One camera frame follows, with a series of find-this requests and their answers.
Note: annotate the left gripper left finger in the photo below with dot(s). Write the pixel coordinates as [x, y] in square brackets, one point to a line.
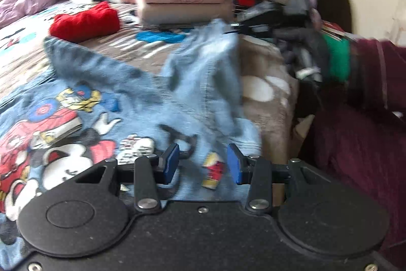
[146, 173]

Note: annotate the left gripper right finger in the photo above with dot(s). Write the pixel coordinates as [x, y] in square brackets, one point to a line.
[260, 174]

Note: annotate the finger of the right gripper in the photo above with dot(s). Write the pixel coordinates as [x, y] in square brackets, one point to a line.
[254, 29]
[261, 13]

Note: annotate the blue denim jacket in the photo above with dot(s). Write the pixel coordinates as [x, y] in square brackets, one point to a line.
[88, 107]

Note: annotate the maroon sleeved forearm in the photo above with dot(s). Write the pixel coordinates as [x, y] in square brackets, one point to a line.
[366, 74]

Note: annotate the striped colourful clothes pile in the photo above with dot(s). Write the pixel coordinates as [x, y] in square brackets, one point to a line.
[240, 6]

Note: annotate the beige folded garment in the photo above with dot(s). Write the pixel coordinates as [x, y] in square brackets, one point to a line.
[174, 14]

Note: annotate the Mickey Mouse bed blanket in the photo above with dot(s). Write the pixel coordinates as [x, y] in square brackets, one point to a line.
[269, 92]

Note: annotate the red knit sweater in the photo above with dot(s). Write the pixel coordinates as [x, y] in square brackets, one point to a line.
[100, 20]

